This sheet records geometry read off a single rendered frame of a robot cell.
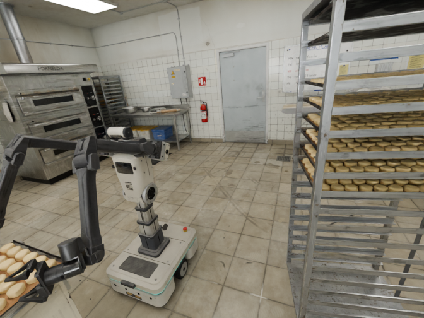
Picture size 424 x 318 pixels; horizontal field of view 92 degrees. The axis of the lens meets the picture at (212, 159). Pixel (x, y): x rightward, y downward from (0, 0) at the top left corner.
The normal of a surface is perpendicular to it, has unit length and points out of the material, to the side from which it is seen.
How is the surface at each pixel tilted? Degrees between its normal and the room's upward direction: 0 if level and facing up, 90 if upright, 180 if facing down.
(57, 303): 90
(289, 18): 90
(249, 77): 90
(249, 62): 90
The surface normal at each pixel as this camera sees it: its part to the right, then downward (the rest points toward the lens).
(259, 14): -0.36, 0.38
